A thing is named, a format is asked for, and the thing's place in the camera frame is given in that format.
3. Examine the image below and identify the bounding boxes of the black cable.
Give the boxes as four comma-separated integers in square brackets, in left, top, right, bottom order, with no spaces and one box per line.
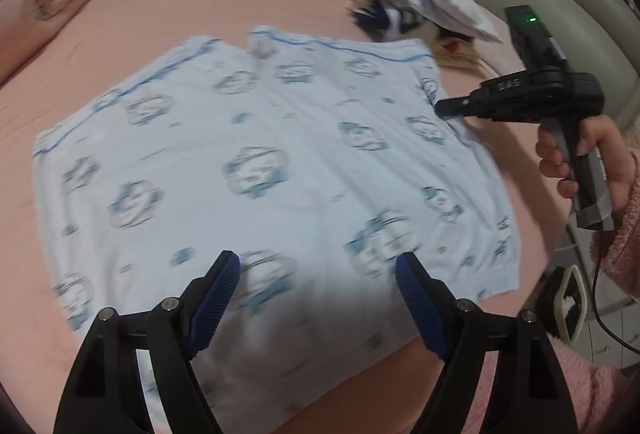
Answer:
[592,229,640,357]

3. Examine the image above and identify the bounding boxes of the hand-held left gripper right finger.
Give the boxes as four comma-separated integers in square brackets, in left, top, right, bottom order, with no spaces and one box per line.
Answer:
[395,251,576,434]

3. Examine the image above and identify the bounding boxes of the bed with pink sheet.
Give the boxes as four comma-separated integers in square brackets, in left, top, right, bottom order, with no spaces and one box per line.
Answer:
[0,0,576,434]

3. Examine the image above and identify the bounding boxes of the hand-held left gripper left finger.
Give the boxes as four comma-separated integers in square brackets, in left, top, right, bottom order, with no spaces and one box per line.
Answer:
[52,250,242,434]

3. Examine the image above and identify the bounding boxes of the person's right leg pink fleece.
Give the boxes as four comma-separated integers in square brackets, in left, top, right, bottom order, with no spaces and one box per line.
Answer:
[470,334,631,434]

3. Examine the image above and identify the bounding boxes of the person's right hand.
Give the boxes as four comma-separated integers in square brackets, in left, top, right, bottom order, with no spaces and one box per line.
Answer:
[536,114,636,215]

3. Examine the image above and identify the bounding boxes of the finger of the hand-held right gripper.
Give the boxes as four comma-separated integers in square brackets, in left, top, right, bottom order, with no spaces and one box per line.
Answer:
[434,89,488,121]

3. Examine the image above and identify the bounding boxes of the light blue printed garment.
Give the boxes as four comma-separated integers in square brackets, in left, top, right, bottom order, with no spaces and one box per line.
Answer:
[32,25,521,434]

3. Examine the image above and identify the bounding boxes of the beige rimmed black object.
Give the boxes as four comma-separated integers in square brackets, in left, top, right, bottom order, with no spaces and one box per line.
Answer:
[556,264,590,346]

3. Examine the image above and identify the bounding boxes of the dark garment with white strap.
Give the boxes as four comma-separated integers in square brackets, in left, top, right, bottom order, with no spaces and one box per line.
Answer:
[350,0,426,40]

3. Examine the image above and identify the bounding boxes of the person's right forearm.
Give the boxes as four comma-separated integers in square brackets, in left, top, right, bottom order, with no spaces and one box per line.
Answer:
[590,154,640,305]

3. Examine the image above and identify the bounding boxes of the yellow folded garment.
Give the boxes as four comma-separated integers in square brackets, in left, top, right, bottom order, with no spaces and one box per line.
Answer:
[430,27,483,72]

